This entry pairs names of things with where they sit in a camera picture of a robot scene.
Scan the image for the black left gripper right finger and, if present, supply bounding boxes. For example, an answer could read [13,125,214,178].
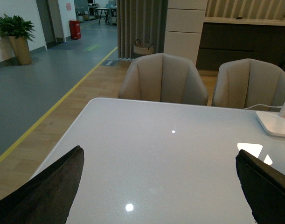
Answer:
[236,150,285,224]

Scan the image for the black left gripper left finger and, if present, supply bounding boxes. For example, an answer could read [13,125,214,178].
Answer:
[0,146,84,224]

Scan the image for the white desk lamp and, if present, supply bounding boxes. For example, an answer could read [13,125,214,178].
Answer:
[256,102,285,137]

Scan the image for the beige chair right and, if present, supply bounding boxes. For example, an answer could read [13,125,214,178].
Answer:
[212,58,285,112]

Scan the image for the beige chair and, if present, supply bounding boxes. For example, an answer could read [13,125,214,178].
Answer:
[118,53,209,105]
[212,58,285,112]

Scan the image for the dark floor mat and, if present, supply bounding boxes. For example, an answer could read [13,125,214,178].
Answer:
[100,60,118,67]

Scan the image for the tan tall planter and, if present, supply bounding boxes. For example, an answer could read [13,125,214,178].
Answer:
[8,36,32,65]

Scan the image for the beige chair left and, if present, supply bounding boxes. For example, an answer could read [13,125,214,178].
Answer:
[118,53,209,105]

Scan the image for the dark counter cabinet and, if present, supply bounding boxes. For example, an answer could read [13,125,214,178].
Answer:
[196,20,285,70]

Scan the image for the red bin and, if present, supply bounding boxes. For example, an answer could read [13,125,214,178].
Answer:
[69,20,81,40]

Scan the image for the green potted plant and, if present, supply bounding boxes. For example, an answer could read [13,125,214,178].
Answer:
[0,14,35,41]

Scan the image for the white drawer cabinet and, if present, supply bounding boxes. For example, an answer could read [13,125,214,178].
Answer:
[164,0,208,64]

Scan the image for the distant black leg table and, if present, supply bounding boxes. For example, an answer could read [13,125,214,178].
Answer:
[96,7,112,25]

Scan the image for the gray curtain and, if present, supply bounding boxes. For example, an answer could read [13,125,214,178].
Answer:
[116,0,168,59]

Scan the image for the white lamp cable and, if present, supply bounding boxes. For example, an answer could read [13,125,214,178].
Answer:
[243,104,283,110]

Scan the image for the woven basket black handles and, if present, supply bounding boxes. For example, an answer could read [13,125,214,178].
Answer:
[133,39,155,56]

